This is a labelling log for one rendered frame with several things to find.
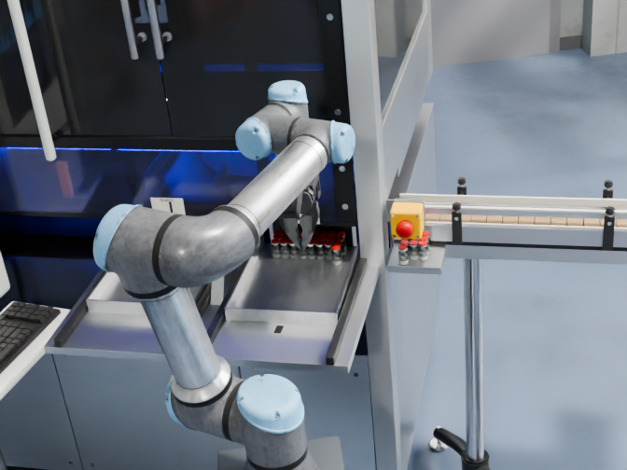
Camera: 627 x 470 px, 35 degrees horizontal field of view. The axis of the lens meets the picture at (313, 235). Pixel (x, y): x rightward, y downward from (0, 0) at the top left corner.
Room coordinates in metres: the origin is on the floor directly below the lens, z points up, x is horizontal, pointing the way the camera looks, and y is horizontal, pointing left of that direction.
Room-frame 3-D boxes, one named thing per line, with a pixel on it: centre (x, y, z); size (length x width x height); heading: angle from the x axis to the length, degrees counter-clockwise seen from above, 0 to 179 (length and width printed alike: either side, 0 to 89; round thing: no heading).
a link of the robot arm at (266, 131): (1.76, 0.06, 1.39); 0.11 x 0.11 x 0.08; 59
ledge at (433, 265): (2.12, -0.25, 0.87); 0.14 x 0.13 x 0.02; 164
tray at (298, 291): (2.04, 0.05, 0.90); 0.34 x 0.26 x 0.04; 165
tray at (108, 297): (2.13, 0.37, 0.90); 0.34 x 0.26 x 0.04; 164
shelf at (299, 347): (2.01, 0.23, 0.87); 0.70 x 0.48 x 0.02; 74
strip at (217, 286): (1.94, 0.25, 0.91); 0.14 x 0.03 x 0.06; 165
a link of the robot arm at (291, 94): (1.85, 0.02, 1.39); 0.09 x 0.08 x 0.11; 149
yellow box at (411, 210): (2.08, -0.23, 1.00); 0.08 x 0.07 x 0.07; 164
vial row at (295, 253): (2.14, 0.02, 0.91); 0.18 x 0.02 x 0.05; 75
